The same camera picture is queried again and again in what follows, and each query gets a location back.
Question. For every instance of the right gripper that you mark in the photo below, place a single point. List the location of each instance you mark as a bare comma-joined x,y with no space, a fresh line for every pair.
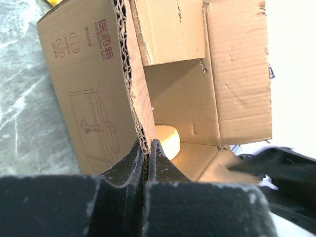
292,190

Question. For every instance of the round yellow disc in box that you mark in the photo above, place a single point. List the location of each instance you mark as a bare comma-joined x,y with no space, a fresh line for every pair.
169,139

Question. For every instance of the brown cardboard box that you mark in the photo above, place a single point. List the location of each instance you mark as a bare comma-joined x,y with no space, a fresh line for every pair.
123,69

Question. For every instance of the yellow Lays chips bag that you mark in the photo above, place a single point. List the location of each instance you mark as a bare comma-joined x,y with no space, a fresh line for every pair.
53,3

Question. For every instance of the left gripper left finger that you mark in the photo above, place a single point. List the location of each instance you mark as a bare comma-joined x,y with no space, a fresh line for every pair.
121,199

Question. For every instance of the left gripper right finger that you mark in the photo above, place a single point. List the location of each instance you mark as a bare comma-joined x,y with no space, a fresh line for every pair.
161,169

